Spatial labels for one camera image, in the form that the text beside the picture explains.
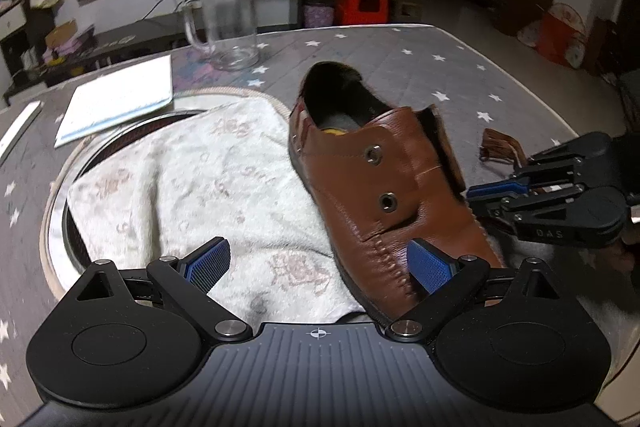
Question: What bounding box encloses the brown leather shoe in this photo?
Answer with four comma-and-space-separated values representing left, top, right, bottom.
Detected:
288, 62, 504, 325

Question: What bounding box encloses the white towel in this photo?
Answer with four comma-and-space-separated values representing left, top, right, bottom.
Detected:
67, 96, 361, 327

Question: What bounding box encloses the grey star pattern table mat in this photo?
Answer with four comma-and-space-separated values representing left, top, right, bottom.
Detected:
0, 24, 640, 427

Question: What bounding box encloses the white notebook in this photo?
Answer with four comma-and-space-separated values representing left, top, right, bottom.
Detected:
54, 55, 174, 147

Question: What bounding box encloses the white remote control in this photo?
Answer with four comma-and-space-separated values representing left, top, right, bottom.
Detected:
0, 101, 43, 165

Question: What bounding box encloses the black tv console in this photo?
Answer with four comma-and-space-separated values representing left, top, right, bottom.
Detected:
1, 12, 188, 107

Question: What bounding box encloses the clear glass mason jar mug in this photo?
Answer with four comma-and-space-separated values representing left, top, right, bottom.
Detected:
181, 0, 259, 72

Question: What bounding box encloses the purple patterned bin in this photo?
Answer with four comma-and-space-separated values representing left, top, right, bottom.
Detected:
303, 0, 335, 28

